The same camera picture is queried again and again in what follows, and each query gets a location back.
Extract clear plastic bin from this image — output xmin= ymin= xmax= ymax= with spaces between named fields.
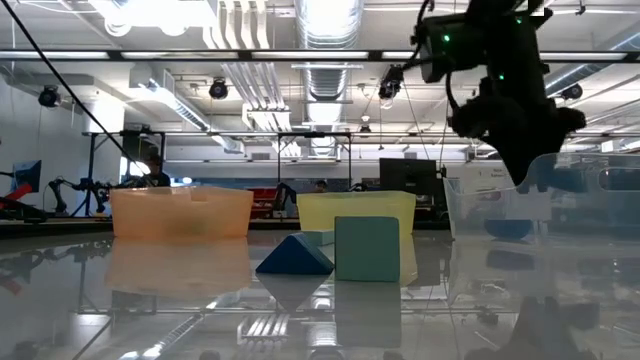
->
xmin=442 ymin=151 xmax=640 ymax=241

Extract wide silver ventilation duct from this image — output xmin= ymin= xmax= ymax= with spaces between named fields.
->
xmin=294 ymin=0 xmax=365 ymax=156

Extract blue rounded block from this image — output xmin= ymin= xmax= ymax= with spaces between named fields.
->
xmin=483 ymin=218 xmax=534 ymax=241

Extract dark blue triangular block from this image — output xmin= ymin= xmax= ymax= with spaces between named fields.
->
xmin=254 ymin=231 xmax=335 ymax=275

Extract blue screen monitor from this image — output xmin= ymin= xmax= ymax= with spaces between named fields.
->
xmin=12 ymin=159 xmax=43 ymax=195

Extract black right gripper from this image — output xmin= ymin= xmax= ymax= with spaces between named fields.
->
xmin=452 ymin=8 xmax=587 ymax=186

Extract black monitor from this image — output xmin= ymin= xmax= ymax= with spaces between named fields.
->
xmin=378 ymin=157 xmax=439 ymax=197

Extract orange translucent plastic bin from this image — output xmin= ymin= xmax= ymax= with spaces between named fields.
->
xmin=109 ymin=185 xmax=255 ymax=240

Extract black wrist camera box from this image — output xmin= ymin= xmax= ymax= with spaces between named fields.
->
xmin=418 ymin=13 xmax=482 ymax=84

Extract red storage bins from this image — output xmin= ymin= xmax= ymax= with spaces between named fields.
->
xmin=248 ymin=187 xmax=279 ymax=220

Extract teal square block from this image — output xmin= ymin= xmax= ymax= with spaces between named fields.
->
xmin=333 ymin=215 xmax=401 ymax=282

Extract long black cable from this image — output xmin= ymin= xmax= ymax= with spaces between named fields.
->
xmin=0 ymin=0 xmax=151 ymax=176

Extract black ceiling spotlight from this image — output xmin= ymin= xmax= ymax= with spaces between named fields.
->
xmin=38 ymin=84 xmax=62 ymax=109
xmin=559 ymin=82 xmax=584 ymax=101
xmin=208 ymin=78 xmax=230 ymax=101
xmin=377 ymin=64 xmax=405 ymax=100

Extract light teal flat block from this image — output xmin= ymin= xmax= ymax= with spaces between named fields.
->
xmin=301 ymin=229 xmax=336 ymax=247

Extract yellow translucent plastic bin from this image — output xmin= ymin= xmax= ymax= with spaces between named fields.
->
xmin=296 ymin=190 xmax=417 ymax=236

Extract black overhead beam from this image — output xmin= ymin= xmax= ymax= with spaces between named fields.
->
xmin=0 ymin=48 xmax=640 ymax=63

